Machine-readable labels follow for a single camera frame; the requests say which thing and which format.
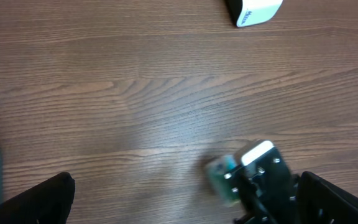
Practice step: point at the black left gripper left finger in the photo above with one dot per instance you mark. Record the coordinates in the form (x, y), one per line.
(47, 202)

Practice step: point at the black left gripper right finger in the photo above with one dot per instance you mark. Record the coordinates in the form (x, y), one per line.
(320, 201)

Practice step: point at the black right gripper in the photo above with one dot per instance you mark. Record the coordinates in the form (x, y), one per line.
(265, 187)

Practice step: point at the green Kleenex Play tissue pack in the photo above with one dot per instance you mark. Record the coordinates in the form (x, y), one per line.
(220, 177)

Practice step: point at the white barcode scanner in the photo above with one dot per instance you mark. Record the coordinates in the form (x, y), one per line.
(245, 13)

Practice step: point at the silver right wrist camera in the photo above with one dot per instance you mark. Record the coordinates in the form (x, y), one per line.
(255, 152)

